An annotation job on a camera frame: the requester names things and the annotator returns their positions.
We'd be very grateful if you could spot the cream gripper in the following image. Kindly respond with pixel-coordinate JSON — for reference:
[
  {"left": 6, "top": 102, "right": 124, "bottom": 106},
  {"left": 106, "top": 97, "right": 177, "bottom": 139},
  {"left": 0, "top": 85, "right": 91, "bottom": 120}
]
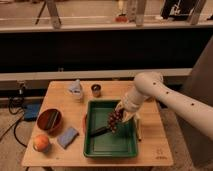
[{"left": 115, "top": 102, "right": 135, "bottom": 123}]

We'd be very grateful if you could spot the dark red grape bunch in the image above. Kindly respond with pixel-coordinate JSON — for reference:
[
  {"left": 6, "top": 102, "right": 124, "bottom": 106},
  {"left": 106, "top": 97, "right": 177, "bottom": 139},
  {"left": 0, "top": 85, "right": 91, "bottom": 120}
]
[{"left": 107, "top": 111, "right": 123, "bottom": 133}]

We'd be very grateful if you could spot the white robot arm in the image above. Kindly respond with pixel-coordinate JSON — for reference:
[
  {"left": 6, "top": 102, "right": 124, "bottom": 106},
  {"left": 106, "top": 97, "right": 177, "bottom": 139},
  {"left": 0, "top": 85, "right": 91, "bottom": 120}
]
[{"left": 115, "top": 72, "right": 213, "bottom": 141}]

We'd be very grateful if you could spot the green plastic tray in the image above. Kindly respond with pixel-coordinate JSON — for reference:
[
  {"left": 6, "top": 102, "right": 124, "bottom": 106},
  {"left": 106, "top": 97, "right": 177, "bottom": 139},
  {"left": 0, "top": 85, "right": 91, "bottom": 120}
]
[{"left": 83, "top": 100, "right": 138, "bottom": 158}]

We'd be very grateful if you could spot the cream pen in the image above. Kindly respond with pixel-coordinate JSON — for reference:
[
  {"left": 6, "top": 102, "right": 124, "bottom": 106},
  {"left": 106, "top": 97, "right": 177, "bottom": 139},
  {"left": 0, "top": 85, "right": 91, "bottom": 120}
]
[{"left": 135, "top": 113, "right": 142, "bottom": 141}]

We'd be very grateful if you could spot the black dish brush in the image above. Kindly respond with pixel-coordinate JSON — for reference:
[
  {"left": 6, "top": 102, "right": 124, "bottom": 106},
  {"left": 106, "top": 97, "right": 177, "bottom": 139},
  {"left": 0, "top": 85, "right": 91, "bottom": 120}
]
[{"left": 90, "top": 126, "right": 110, "bottom": 137}]

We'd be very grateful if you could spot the small dark metal cup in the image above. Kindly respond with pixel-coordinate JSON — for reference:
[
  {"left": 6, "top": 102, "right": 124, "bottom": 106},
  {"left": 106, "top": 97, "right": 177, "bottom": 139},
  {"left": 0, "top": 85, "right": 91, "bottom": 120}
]
[{"left": 91, "top": 84, "right": 101, "bottom": 97}]

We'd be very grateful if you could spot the blue sponge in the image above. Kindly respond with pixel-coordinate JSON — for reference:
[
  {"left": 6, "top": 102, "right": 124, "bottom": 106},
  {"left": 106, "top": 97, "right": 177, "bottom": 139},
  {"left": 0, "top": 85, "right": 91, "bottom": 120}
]
[{"left": 57, "top": 127, "right": 79, "bottom": 149}]

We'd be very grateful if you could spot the brown wooden bowl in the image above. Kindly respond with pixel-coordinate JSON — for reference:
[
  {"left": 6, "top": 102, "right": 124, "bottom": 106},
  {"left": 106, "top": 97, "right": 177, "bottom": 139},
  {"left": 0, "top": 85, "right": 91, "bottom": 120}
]
[{"left": 37, "top": 109, "right": 62, "bottom": 134}]

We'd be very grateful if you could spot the blue box on floor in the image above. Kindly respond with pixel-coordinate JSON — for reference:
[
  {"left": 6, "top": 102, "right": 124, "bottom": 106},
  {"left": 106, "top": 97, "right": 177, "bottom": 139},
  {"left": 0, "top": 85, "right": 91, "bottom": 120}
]
[{"left": 24, "top": 103, "right": 41, "bottom": 121}]

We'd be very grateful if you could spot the black cable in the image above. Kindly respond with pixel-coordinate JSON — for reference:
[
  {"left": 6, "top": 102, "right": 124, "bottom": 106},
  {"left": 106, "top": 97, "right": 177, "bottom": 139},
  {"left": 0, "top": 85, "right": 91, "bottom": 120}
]
[{"left": 0, "top": 96, "right": 28, "bottom": 148}]

